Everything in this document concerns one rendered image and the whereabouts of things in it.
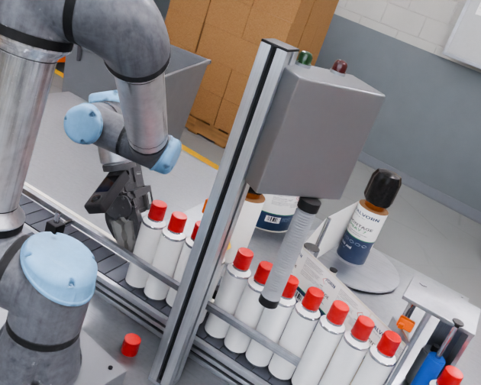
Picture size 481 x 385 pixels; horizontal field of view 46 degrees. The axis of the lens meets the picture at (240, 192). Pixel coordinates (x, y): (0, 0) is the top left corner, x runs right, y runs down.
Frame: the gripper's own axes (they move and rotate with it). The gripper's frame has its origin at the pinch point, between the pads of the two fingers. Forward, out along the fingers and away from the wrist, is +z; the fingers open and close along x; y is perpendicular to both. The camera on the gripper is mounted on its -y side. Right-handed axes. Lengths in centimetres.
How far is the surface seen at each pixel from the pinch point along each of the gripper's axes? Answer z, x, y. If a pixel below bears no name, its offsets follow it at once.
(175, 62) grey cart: -54, 140, 242
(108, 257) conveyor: 1.7, 8.0, 1.9
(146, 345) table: 16.6, -7.9, -9.0
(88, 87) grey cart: -44, 150, 162
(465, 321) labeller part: 15, -67, 8
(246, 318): 12.1, -28.5, -2.6
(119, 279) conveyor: 5.0, 2.1, -2.3
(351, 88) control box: -30, -57, -10
